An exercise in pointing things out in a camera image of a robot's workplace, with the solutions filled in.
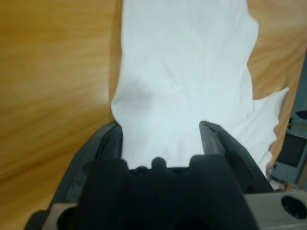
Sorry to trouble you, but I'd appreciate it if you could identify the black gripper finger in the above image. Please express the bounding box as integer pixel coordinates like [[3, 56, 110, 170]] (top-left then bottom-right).
[[199, 119, 274, 195], [51, 122, 123, 207]]

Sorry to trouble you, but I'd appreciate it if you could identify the white t-shirt with small print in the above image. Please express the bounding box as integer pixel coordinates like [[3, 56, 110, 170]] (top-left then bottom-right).
[[111, 0, 291, 190]]

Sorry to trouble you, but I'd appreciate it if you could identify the black flat panel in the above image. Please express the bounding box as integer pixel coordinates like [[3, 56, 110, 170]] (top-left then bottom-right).
[[279, 133, 307, 168]]

